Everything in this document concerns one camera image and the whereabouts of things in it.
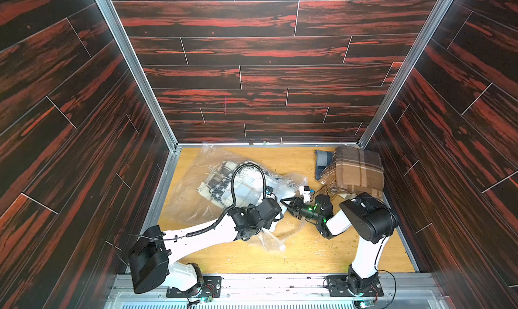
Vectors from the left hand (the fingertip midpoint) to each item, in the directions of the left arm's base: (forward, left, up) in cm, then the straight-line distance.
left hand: (268, 212), depth 80 cm
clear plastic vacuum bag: (+18, +26, -7) cm, 33 cm away
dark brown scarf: (+25, -43, -4) cm, 50 cm away
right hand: (+9, -7, -6) cm, 13 cm away
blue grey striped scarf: (+37, -30, -9) cm, 49 cm away
